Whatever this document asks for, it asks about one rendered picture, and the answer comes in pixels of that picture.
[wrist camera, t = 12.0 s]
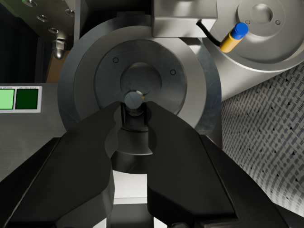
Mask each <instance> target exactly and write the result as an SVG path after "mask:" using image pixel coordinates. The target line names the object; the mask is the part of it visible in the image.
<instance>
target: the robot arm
mask: <svg viewBox="0 0 304 228"><path fill-rule="evenodd" d="M125 115H126V109H125V107H124V105H123V102H118V101H116V102H113V103H111V104H110V105H108V106H106V107H104V108H102V109H101V110H99V111H97V112H95V113H93V114H92V115H90V116H88V117H86V118H85V119H83V120H81V121H80V122H78V123H77V124H76V125H74V126H73V127H72V128H71V129H69V130H68V131H67V132H66V133H65V134H64V135H62V136H61V137H59V138H52V139H51V140H50V141H49V142H47V143H46V144H45V145H44V146H42V147H41V148H40V149H39V150H38V151H36V152H35V153H34V154H33V155H32V156H31V157H30V158H28V159H27V160H26V161H25V162H23V163H22V164H21V165H20V166H19V167H17V168H16V169H15V170H14V171H13V172H11V173H10V174H9V175H8V176H7V177H5V178H4V179H3V180H2V181H1V182H0V228H93V227H94V226H95V225H97V224H98V223H100V222H101V221H103V220H104V219H106V218H107V217H108V216H109V215H110V214H111V212H112V210H113V205H114V194H115V184H114V175H113V169H112V162H111V159H110V158H111V156H112V155H113V153H114V152H115V151H116V150H117V149H118V137H117V132H118V131H119V129H120V128H121V127H122V125H124V124H125ZM144 125H147V127H148V147H149V149H150V150H151V151H152V153H153V154H152V155H151V156H150V157H149V159H148V160H147V209H148V211H149V213H150V214H151V215H152V216H153V217H155V218H156V219H158V220H159V221H161V222H162V223H164V224H165V225H167V226H168V227H170V228H289V226H288V224H287V222H286V221H285V219H284V218H283V216H282V215H281V213H280V212H279V210H278V209H277V208H276V206H275V205H274V204H273V202H272V201H271V200H270V198H269V197H268V196H267V195H266V193H265V192H264V191H263V190H262V188H261V187H260V186H259V185H258V184H257V183H256V182H255V181H254V180H253V179H252V178H251V177H250V176H249V175H248V174H247V173H246V172H245V171H244V170H243V169H242V168H241V167H240V166H239V165H238V164H237V163H236V162H235V161H234V160H233V159H231V158H230V157H229V156H228V155H227V154H226V153H225V152H224V151H223V150H222V149H221V148H220V147H219V146H218V145H217V144H216V143H215V142H213V141H212V140H211V139H210V138H209V137H208V136H207V135H206V134H199V133H198V132H197V131H196V130H195V129H194V128H193V127H192V126H190V125H189V124H188V123H187V122H186V121H184V120H183V119H181V118H180V117H178V116H177V115H175V114H173V113H172V112H170V111H168V110H167V109H165V108H163V107H161V106H160V105H158V104H156V103H154V102H153V101H148V102H144Z"/></svg>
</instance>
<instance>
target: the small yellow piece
mask: <svg viewBox="0 0 304 228"><path fill-rule="evenodd" d="M196 25H197V26H198V27H200V28H201V30H202V31H203V32H204V34H205V35H206V36H207V38H208V39H209V40H210V41H211V42H212V43H213V44H215V45H216V46H218V47H220V49H221V51H223V52H230V51H231V50H232V49H233V48H234V47H235V46H236V45H237V44H238V43H239V42H240V41H241V40H242V38H243V37H244V36H245V35H246V34H247V32H248V26H247V25H246V24H245V23H241V22H240V23H237V24H236V25H235V26H234V27H233V29H231V30H230V32H229V33H228V34H227V35H226V37H225V38H224V39H223V40H222V42H220V41H218V40H217V39H215V38H214V37H213V36H212V34H211V33H210V32H209V31H208V29H207V28H206V27H205V26H204V25H203V24H202V23H201V22H197V23H196Z"/></svg>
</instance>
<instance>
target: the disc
mask: <svg viewBox="0 0 304 228"><path fill-rule="evenodd" d="M139 25H141V26H152V16H151V15H146V14H132V15H125V16H120V17H117V18H113V19H110V20H107V21H105V22H103V23H101V24H99V25H97V26H95V27H94V28H93V29H91V30H90V31H88V32H87V33H86V34H85V35H84V36H82V37H81V38H80V39H79V40H78V42H77V43H76V44H75V45H74V46H73V48H72V49H71V51H70V52H69V53H68V55H67V57H66V59H65V61H64V63H63V65H62V69H61V72H60V75H59V79H58V85H57V102H58V108H59V113H60V116H61V119H62V122H63V125H64V127H65V129H66V131H68V130H69V129H71V128H72V127H73V126H74V125H76V124H77V123H78V122H80V121H81V120H80V118H79V116H78V113H77V111H76V107H75V103H74V97H73V83H74V77H75V73H76V70H77V67H78V65H79V63H80V60H81V59H82V57H83V55H84V54H85V52H86V51H87V50H88V49H89V48H90V46H91V45H92V44H93V43H95V42H96V41H97V40H98V39H100V38H101V37H103V36H104V35H106V34H108V33H110V32H112V31H114V30H117V29H120V28H124V27H128V26H139ZM179 38H180V39H181V40H182V41H184V42H185V43H186V44H187V45H188V46H189V47H190V48H191V49H192V51H193V52H194V53H195V55H196V56H197V58H198V59H199V61H200V63H201V66H202V68H203V70H204V74H205V78H206V85H207V97H206V103H205V107H204V111H203V113H202V116H201V118H200V120H199V122H198V124H197V125H196V127H195V128H194V129H195V130H196V131H197V132H198V133H199V134H206V135H207V136H208V137H210V135H211V133H212V131H213V129H214V127H215V125H216V123H217V120H218V117H219V112H220V108H221V101H222V88H221V81H220V77H219V72H218V69H217V67H216V64H215V62H214V60H213V58H212V56H211V54H210V53H209V51H208V50H207V48H206V47H205V46H204V44H203V43H202V42H201V41H200V40H199V39H198V38H191V37H179ZM151 155H152V154H150V155H130V154H125V153H121V152H118V151H115V152H114V153H113V155H112V156H111V158H110V159H111V162H112V169H113V170H114V171H118V172H122V173H128V174H147V160H148V159H149V157H150V156H151Z"/></svg>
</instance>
